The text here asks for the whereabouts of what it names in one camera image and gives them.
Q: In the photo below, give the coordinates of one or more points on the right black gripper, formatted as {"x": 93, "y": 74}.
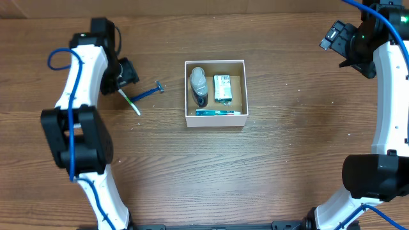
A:
{"x": 366, "y": 65}

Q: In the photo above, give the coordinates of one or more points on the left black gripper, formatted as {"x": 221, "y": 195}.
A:
{"x": 129, "y": 72}

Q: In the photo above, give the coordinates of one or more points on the green white toothbrush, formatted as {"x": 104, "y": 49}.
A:
{"x": 133, "y": 106}

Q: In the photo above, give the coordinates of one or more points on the blue disposable razor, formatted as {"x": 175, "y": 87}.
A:
{"x": 148, "y": 92}

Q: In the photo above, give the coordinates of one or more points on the dark soap pump bottle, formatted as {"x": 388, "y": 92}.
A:
{"x": 199, "y": 86}

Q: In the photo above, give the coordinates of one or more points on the teal toothpaste tube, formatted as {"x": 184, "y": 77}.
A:
{"x": 208, "y": 112}

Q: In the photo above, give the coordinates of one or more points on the green soap bar package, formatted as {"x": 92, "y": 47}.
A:
{"x": 223, "y": 92}

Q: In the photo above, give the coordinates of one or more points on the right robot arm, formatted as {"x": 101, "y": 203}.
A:
{"x": 378, "y": 48}

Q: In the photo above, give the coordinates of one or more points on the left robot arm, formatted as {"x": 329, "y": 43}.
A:
{"x": 78, "y": 139}

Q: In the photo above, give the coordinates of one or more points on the pink cardboard box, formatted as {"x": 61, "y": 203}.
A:
{"x": 236, "y": 70}

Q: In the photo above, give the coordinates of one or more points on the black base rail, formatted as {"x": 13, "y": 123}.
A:
{"x": 275, "y": 225}

